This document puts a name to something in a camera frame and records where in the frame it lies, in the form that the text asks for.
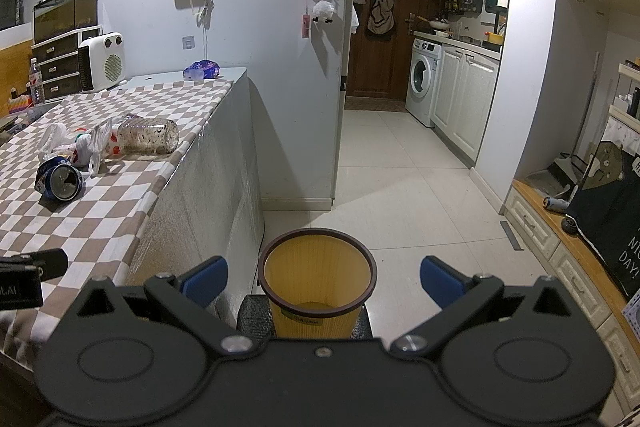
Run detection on crushed blue Pepsi can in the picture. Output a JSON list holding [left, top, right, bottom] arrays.
[[35, 156, 84, 202]]

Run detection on white plastic bag red print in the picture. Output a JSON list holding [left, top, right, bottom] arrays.
[[70, 118, 124, 176]]

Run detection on white tissue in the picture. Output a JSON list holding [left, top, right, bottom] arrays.
[[37, 124, 75, 162]]

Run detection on clear plastic water bottle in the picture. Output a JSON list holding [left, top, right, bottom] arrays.
[[116, 115, 179, 155]]

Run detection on silver insulation table side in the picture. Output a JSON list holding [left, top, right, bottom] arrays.
[[126, 67, 264, 326]]

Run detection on checkered brown white tablecloth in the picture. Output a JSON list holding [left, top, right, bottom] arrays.
[[1, 80, 233, 366]]

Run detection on yellow wastebasket brown rim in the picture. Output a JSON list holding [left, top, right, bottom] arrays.
[[257, 228, 378, 339]]

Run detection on white low drawer bench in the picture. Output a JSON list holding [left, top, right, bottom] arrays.
[[504, 180, 639, 409]]

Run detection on upright water bottle red label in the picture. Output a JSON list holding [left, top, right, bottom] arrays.
[[29, 57, 44, 105]]

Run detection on black tote bag white text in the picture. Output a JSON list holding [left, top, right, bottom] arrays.
[[566, 141, 640, 299]]

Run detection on black drawer cabinet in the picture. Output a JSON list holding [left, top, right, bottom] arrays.
[[32, 25, 102, 101]]

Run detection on white kitchen base cabinets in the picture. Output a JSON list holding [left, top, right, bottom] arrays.
[[432, 46, 499, 164]]

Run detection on white space heater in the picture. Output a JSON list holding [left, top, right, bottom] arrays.
[[77, 32, 125, 92]]

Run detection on blue purple plastic bag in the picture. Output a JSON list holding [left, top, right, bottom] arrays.
[[183, 60, 220, 81]]

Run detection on white washing machine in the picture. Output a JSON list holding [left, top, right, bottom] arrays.
[[406, 38, 442, 128]]

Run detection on brown wooden door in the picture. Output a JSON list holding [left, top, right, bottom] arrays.
[[346, 0, 420, 100]]

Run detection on glass fish tank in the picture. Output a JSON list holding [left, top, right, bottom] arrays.
[[32, 0, 98, 43]]

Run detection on white plush sheep toy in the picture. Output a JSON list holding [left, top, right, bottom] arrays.
[[311, 0, 335, 24]]

